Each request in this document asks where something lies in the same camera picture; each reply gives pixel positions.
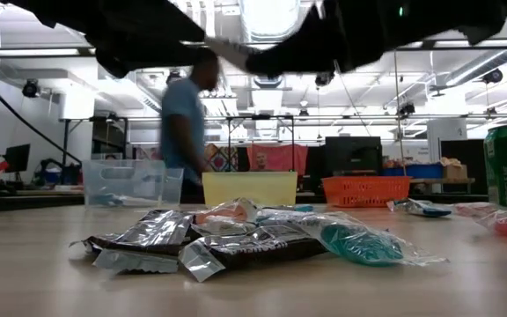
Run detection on dark brown chocolate bar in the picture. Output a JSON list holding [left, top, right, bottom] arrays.
[[72, 237, 180, 276], [178, 224, 328, 283], [103, 210, 195, 256]]

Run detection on teal gummy candy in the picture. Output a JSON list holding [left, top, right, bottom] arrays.
[[297, 210, 448, 269]]

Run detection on person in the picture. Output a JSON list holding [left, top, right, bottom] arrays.
[[253, 151, 270, 172], [159, 55, 220, 204]]

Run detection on orange cloth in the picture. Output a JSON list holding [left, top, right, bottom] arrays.
[[246, 144, 310, 173]]

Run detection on colourful patchwork quilt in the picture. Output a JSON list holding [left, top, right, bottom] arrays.
[[134, 143, 239, 173]]

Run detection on clear plastic bin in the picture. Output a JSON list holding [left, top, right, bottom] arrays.
[[81, 158, 185, 208]]

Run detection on black slanted pole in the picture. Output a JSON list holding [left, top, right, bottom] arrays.
[[0, 70, 83, 167]]

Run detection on white cabinet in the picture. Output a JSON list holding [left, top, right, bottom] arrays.
[[427, 118, 468, 164]]

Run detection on orange plastic basket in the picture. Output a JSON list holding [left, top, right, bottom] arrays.
[[322, 175, 414, 209]]

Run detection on black horizontal rig bar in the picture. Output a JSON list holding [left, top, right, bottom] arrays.
[[0, 39, 507, 58]]

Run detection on blue storage bin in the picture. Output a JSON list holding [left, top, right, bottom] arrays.
[[383, 163, 444, 180]]

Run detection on yellow plastic bin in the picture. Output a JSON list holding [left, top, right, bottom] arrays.
[[201, 171, 299, 209]]

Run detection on small black monitor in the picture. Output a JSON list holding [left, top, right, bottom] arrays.
[[4, 144, 31, 173]]

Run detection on wooden table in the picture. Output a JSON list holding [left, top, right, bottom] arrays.
[[409, 177, 476, 195]]

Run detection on cardboard box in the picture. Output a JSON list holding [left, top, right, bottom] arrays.
[[441, 163, 469, 181]]

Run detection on silver ventilation duct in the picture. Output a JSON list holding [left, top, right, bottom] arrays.
[[239, 0, 301, 89]]

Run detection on thin hanging cable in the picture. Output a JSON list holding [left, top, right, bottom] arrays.
[[389, 48, 408, 177]]

